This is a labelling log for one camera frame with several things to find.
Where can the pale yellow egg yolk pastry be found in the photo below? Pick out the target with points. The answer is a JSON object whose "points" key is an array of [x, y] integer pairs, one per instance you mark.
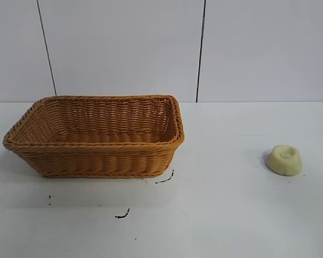
{"points": [[285, 164]]}

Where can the brown woven wicker basket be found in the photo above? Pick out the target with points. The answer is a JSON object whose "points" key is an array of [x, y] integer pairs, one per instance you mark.
{"points": [[97, 161]]}

